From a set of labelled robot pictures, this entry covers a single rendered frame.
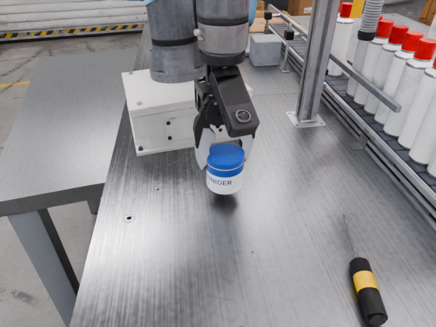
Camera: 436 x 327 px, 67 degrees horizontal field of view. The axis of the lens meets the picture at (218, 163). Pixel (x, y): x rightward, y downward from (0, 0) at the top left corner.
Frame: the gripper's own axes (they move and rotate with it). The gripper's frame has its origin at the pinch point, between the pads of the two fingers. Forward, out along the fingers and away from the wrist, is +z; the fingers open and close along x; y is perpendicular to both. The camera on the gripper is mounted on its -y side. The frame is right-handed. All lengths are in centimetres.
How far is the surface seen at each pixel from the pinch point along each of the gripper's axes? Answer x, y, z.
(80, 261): 49, 64, 91
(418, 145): -37.2, -7.0, -0.9
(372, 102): -42.0, 12.5, -0.3
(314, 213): -14.5, -9.9, 7.8
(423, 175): -35.8, -11.3, 2.8
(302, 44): -56, 70, 3
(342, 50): -48, 36, -5
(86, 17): 45, 455, 67
